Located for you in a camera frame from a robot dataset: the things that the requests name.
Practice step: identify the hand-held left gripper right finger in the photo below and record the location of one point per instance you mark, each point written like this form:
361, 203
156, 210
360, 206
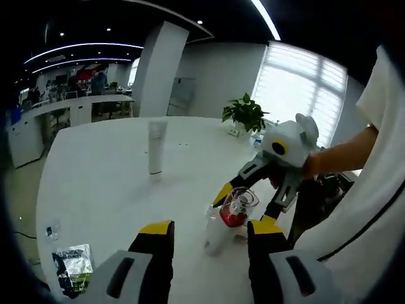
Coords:
269, 269

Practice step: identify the window with white blinds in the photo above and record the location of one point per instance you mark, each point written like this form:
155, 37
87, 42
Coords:
300, 92

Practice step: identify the red collar white skincare bottle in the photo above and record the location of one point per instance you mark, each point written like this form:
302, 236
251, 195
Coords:
215, 237

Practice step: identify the dark printed skincare sachet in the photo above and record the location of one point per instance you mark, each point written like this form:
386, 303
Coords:
72, 263

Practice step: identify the curved ceiling light strip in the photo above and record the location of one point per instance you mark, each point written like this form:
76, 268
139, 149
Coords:
269, 19

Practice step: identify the grey metal cabinet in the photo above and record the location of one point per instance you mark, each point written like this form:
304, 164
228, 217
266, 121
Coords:
182, 95

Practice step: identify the small clear skincare sachet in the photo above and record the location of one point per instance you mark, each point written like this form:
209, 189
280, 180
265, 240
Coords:
50, 231

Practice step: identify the long white office desk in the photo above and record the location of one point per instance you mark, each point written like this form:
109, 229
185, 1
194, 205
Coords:
63, 111

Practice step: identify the green potted plant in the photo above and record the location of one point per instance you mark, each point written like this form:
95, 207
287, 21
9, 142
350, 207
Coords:
245, 111

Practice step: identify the blue plastic bin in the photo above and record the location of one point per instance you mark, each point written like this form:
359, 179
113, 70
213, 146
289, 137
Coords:
16, 115

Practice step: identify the small white socket box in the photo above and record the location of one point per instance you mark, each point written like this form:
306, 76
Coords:
233, 132

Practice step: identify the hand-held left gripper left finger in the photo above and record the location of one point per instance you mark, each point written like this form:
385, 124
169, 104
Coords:
148, 269

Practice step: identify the white skincare tube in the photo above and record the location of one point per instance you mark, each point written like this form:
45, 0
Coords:
156, 152

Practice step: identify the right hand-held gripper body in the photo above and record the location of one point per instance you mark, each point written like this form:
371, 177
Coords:
294, 139

